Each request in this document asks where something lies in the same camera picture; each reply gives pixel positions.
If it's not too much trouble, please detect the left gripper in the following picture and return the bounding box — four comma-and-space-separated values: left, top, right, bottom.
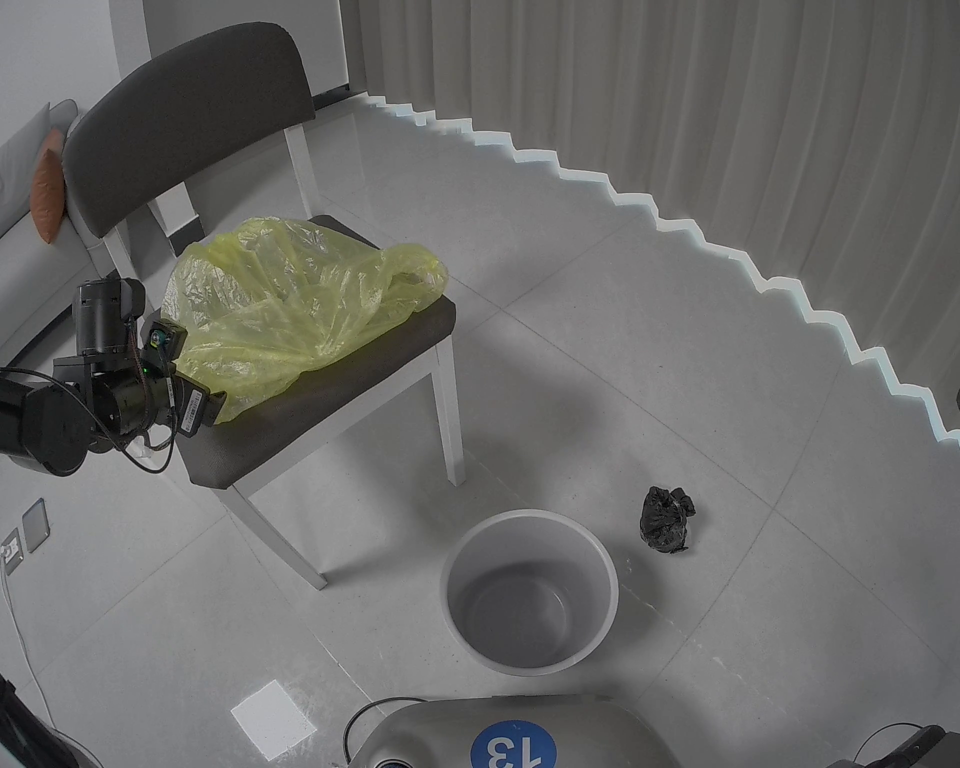
93, 363, 213, 445

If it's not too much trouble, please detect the yellow plastic bag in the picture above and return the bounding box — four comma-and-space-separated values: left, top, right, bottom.
161, 216, 451, 427

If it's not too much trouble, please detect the black plastic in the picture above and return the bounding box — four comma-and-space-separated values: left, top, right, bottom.
639, 485, 698, 555

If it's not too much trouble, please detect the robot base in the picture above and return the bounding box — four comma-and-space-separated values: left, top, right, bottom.
341, 693, 684, 768

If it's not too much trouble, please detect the white trash bin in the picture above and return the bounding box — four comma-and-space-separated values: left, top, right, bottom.
439, 508, 621, 672

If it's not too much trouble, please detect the pale grey sofa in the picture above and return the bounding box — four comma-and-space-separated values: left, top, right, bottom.
0, 97, 129, 369

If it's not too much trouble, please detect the orange cushion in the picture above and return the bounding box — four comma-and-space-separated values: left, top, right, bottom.
31, 127, 70, 246

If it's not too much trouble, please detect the grey padded white-legged chair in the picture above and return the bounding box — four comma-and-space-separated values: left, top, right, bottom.
61, 21, 468, 592

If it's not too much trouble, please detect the white curtain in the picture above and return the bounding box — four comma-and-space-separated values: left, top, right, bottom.
352, 0, 960, 444

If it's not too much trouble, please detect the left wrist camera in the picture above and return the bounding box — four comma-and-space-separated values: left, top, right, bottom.
142, 315, 186, 376

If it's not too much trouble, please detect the black cable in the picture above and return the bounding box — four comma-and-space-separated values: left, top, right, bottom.
342, 696, 429, 762
855, 723, 927, 768
112, 423, 181, 475

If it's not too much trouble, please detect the white cable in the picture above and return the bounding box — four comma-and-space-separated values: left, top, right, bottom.
0, 555, 60, 732

